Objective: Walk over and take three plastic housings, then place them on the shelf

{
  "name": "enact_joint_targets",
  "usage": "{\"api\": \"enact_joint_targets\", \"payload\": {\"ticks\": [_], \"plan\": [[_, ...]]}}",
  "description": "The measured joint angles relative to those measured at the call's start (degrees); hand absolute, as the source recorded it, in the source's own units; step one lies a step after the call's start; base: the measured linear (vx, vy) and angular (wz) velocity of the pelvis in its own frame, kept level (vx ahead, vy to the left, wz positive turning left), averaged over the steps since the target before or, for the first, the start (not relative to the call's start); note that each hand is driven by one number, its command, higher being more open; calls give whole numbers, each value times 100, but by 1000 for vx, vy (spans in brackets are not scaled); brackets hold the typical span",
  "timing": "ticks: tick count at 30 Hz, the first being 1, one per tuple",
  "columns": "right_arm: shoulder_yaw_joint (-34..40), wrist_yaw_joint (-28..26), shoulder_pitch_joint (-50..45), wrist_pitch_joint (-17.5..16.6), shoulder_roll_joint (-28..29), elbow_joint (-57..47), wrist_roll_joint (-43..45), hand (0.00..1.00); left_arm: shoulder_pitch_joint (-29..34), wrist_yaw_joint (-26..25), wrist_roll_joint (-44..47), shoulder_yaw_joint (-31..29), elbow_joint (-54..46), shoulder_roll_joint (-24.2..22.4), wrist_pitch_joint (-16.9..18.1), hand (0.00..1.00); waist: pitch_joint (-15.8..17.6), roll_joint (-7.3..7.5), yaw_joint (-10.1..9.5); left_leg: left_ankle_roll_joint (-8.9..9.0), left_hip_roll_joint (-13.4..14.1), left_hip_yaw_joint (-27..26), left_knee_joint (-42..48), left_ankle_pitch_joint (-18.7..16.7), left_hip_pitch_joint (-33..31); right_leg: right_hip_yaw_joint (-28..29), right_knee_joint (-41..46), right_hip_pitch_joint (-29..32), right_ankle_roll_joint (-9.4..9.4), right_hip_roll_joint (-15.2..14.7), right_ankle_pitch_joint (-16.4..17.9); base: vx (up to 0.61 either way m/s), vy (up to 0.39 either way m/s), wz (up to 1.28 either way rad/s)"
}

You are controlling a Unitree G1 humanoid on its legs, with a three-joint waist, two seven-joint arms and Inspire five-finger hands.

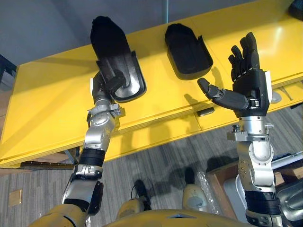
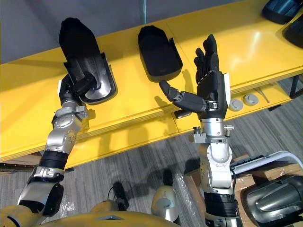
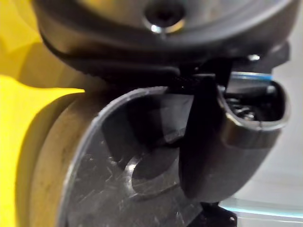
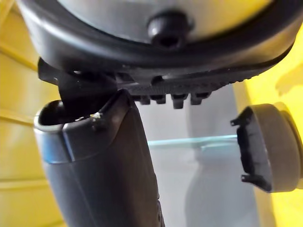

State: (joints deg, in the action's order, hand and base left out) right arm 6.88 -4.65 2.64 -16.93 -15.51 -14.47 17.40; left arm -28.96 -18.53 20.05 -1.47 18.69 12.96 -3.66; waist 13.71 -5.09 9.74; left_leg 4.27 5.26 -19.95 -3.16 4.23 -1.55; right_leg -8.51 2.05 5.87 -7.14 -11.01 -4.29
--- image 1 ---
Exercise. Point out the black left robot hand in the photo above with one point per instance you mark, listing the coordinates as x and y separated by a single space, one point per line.
99 91

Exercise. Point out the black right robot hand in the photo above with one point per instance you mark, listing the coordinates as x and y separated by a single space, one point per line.
254 82

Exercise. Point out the black plastic housing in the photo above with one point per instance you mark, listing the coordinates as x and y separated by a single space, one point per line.
111 42
297 8
187 54

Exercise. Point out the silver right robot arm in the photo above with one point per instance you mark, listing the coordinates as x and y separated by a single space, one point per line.
259 153

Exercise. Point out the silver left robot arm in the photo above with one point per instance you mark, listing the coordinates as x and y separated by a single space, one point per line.
97 134

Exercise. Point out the yellow metal shelf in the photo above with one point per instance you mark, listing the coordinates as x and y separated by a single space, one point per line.
59 99

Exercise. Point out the round silver metal disc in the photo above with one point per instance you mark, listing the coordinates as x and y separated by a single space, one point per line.
275 97

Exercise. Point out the dark cabinet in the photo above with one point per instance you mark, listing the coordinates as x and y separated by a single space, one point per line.
6 71

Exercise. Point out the wooden box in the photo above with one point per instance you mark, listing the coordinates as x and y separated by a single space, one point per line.
221 186

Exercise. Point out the left robot leg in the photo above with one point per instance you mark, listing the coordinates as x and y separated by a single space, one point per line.
138 198

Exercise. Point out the robot leg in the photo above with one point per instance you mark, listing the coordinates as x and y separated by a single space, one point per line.
138 198
193 196

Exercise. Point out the clear bubble wrap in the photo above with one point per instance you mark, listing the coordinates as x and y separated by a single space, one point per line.
208 189

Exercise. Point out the shiny grey plastic housing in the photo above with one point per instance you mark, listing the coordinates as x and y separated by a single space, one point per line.
292 201

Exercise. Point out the right robot leg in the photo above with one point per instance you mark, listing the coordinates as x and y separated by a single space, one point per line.
193 196

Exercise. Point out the brass floor socket plate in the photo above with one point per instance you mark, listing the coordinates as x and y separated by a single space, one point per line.
15 198

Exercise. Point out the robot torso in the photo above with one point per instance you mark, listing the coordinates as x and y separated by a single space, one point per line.
154 218

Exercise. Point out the grey shelf post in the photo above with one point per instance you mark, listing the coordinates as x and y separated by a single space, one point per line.
166 10

